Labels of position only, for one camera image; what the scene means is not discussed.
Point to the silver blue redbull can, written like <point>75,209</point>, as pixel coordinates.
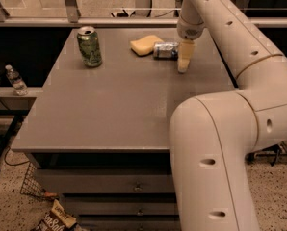
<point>165,50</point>

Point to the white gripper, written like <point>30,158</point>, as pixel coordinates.
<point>190,32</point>

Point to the bottom grey drawer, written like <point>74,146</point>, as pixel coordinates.
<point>130,223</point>

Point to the middle grey drawer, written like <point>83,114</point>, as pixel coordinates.
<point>130,205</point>

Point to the grey drawer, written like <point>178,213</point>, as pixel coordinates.
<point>105,180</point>
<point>130,223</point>
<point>130,205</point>

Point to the green soda can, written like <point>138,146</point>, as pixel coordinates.
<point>89,46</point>

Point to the yellow sponge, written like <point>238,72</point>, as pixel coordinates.
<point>145,45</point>

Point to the clear plastic water bottle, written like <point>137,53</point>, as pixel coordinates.
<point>16,81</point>

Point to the brown snack bag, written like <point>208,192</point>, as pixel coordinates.
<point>57,219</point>

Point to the top grey drawer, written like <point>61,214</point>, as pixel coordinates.
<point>105,180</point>

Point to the metal guard railing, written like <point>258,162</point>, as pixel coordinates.
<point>74,13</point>

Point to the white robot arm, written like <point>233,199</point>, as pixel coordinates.
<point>211,134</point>

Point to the grey drawer cabinet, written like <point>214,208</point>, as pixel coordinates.
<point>116,115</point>

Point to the wire mesh basket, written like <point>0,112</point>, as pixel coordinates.
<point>30,186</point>

